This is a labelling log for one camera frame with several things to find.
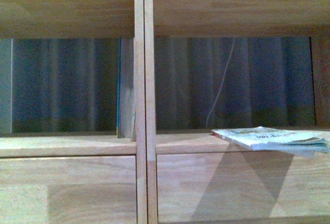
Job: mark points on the white illustrated paperback book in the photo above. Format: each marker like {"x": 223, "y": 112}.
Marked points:
{"x": 261, "y": 138}

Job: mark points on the thin green-spined book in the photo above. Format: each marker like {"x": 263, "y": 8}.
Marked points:
{"x": 133, "y": 127}

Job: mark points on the teal upright book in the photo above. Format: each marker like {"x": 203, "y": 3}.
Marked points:
{"x": 118, "y": 89}

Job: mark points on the light wooden bookshelf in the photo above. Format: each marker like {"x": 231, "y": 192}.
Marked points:
{"x": 166, "y": 178}

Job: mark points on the dark blue curtain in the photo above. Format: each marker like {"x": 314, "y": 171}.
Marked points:
{"x": 70, "y": 85}

